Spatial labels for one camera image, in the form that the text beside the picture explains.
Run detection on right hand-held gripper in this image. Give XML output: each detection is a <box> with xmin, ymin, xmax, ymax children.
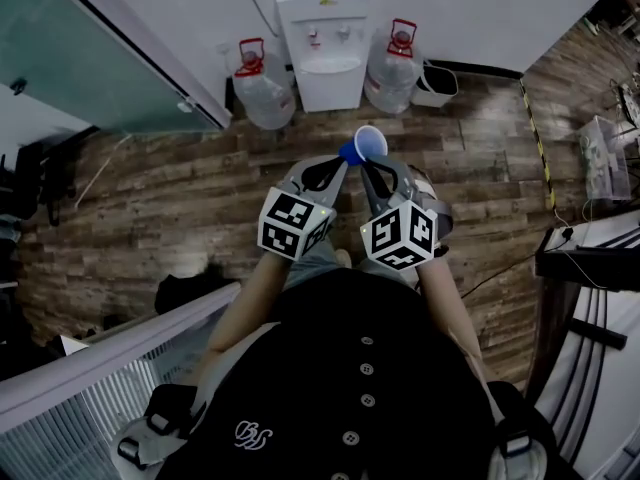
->
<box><xmin>359</xmin><ymin>154</ymin><xmax>455</xmax><ymax>273</ymax></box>

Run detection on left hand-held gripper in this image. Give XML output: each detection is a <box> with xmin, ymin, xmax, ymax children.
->
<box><xmin>256</xmin><ymin>155</ymin><xmax>350</xmax><ymax>263</ymax></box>

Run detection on blue plastic cup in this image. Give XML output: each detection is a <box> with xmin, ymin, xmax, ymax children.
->
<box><xmin>338</xmin><ymin>124</ymin><xmax>389</xmax><ymax>167</ymax></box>

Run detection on white water dispenser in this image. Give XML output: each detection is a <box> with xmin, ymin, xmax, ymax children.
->
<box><xmin>274</xmin><ymin>0</ymin><xmax>379</xmax><ymax>114</ymax></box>

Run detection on person's left forearm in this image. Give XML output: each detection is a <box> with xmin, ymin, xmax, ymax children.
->
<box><xmin>204</xmin><ymin>252</ymin><xmax>294</xmax><ymax>359</ymax></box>

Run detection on left grey shoulder harness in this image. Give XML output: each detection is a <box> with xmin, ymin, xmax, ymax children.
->
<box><xmin>117</xmin><ymin>322</ymin><xmax>281</xmax><ymax>472</ymax></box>

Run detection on person's right forearm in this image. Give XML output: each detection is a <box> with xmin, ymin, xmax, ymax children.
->
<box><xmin>418</xmin><ymin>257</ymin><xmax>489</xmax><ymax>384</ymax></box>

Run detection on right grey shoulder harness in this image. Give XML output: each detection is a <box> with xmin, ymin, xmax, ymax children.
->
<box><xmin>487</xmin><ymin>380</ymin><xmax>556</xmax><ymax>480</ymax></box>

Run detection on large clear water jug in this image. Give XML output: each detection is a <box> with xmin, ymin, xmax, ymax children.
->
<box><xmin>363</xmin><ymin>17</ymin><xmax>424</xmax><ymax>115</ymax></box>
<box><xmin>232</xmin><ymin>37</ymin><xmax>297</xmax><ymax>131</ymax></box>

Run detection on person's grey shorts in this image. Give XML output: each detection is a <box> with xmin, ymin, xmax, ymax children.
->
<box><xmin>284</xmin><ymin>237</ymin><xmax>421</xmax><ymax>294</ymax></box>

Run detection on white waste bin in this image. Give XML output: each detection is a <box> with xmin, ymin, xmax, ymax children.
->
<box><xmin>411</xmin><ymin>59</ymin><xmax>459</xmax><ymax>109</ymax></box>

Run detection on yellow black floor tape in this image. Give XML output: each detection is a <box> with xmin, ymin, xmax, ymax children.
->
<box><xmin>518</xmin><ymin>77</ymin><xmax>557</xmax><ymax>212</ymax></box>

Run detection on black bag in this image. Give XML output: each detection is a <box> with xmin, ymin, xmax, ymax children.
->
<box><xmin>153</xmin><ymin>262</ymin><xmax>226</xmax><ymax>315</ymax></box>

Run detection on black desk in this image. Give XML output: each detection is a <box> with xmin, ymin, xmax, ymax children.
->
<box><xmin>534</xmin><ymin>212</ymin><xmax>640</xmax><ymax>292</ymax></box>

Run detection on person's black buttoned shirt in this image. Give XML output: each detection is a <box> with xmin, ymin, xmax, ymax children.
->
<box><xmin>164</xmin><ymin>267</ymin><xmax>501</xmax><ymax>480</ymax></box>

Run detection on clear plastic storage box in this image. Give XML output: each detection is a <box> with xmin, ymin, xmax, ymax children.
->
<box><xmin>578</xmin><ymin>115</ymin><xmax>632</xmax><ymax>202</ymax></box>

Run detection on frosted glass door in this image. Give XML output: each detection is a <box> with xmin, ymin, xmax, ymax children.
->
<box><xmin>0</xmin><ymin>0</ymin><xmax>224</xmax><ymax>137</ymax></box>

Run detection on black equipment stand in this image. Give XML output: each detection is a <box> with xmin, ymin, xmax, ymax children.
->
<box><xmin>0</xmin><ymin>140</ymin><xmax>81</xmax><ymax>229</ymax></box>

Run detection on black floor cable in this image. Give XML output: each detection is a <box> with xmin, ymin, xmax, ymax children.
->
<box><xmin>459</xmin><ymin>252</ymin><xmax>539</xmax><ymax>300</ymax></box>

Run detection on black white shelving frame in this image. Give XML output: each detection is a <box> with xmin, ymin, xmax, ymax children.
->
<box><xmin>524</xmin><ymin>277</ymin><xmax>640</xmax><ymax>480</ymax></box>

